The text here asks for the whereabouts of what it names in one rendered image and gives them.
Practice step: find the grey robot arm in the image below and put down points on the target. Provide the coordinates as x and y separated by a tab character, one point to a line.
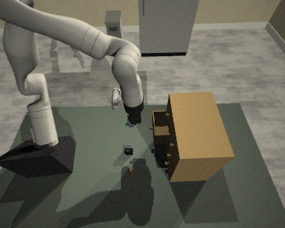
20	45

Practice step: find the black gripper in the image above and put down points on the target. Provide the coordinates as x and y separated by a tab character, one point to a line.
133	106

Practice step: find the black 9v battery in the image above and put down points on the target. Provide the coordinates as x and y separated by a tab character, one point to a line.
128	151

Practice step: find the small wooden chest of drawers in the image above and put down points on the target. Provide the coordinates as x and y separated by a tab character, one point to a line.
203	145

